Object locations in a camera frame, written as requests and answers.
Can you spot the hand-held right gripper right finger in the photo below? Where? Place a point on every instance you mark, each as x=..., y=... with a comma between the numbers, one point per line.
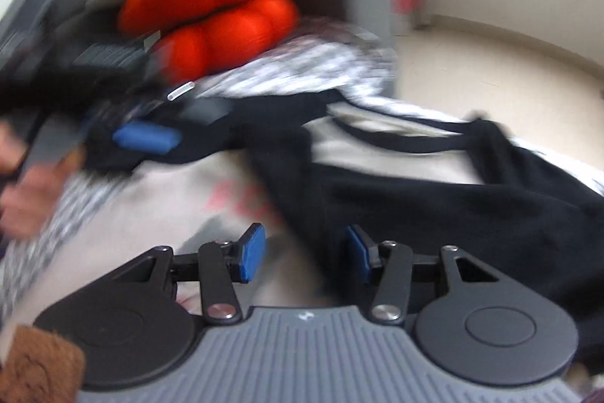
x=357, y=254

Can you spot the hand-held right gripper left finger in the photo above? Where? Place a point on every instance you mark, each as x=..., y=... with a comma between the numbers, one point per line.
x=250, y=254

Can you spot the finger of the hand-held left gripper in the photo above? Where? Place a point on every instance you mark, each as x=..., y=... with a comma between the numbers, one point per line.
x=210, y=110
x=146, y=138

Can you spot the beige dog print sweatshirt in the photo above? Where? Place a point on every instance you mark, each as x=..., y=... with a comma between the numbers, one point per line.
x=165, y=204

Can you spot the black shirt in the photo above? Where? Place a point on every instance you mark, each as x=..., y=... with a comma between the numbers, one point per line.
x=424, y=204

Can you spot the person's left hand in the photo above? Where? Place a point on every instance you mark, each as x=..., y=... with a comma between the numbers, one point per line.
x=33, y=195

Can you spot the orange plush pillow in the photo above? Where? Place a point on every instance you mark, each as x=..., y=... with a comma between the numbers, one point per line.
x=212, y=6

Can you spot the grey checked quilt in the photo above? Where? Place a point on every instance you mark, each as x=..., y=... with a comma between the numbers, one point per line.
x=306, y=68

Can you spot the brown plush toy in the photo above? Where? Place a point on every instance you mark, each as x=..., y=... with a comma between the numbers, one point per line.
x=37, y=365

